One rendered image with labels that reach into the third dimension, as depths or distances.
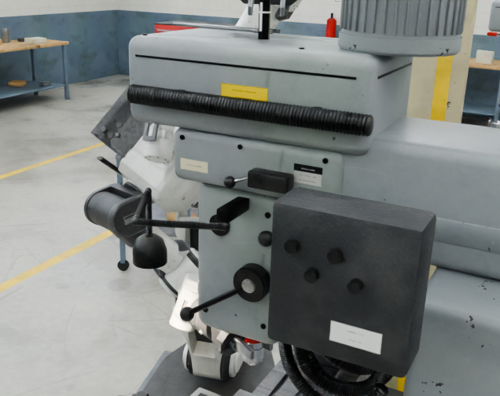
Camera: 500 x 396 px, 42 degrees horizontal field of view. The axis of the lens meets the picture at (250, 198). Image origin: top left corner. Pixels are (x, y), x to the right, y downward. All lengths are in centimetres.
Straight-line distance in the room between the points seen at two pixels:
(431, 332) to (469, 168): 25
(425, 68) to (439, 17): 186
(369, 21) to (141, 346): 296
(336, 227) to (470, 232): 30
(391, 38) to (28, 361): 305
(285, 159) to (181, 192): 59
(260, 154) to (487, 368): 49
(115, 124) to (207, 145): 59
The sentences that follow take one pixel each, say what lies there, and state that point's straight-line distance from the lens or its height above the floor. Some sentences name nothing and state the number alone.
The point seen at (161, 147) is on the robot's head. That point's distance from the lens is 155.
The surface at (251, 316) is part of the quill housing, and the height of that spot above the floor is 137.
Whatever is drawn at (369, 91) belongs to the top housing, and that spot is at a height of 184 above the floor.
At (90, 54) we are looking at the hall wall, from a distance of 1236.
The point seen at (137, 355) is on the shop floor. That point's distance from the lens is 370.
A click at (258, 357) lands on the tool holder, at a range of 144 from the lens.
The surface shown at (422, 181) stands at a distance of 105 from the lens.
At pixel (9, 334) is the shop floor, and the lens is 404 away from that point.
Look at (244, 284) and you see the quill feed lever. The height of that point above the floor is 146.
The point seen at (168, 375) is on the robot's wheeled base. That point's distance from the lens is 254.
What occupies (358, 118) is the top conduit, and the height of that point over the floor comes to 180.
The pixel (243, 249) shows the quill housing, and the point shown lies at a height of 151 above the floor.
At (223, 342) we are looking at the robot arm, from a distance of 143.
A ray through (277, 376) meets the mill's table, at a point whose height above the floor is 93.
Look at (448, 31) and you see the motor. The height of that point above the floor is 193.
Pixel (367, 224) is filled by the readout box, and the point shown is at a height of 172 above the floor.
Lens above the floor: 201
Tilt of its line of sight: 19 degrees down
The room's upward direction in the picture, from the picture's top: 2 degrees clockwise
